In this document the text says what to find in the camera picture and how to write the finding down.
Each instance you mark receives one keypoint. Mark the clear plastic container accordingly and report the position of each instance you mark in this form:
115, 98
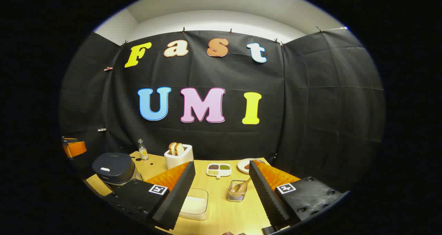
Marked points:
197, 214

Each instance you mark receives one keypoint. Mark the white round plate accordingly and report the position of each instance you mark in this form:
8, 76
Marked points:
241, 166

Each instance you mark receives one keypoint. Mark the small clear bottle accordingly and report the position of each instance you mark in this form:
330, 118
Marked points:
143, 153

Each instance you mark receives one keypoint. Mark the black backdrop cloth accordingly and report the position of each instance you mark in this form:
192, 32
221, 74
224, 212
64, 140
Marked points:
310, 107

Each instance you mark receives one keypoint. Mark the pale beans heap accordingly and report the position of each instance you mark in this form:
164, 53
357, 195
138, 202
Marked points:
213, 172

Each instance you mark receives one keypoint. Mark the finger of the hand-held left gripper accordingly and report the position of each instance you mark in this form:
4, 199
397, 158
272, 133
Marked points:
76, 149
69, 139

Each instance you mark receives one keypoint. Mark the white divided dish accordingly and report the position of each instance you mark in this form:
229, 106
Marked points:
219, 175

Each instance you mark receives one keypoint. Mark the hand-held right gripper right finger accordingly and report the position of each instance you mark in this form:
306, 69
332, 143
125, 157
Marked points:
266, 197

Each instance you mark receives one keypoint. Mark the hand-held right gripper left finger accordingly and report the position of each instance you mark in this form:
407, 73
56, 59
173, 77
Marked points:
179, 197

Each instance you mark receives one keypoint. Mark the white toaster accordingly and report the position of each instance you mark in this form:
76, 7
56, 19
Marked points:
176, 159

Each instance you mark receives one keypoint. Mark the dark rice cooker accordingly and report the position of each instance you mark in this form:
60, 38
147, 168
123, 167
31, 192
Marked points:
114, 167

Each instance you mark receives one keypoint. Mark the toasted bread slice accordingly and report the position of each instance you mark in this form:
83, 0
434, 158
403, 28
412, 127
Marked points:
171, 148
179, 149

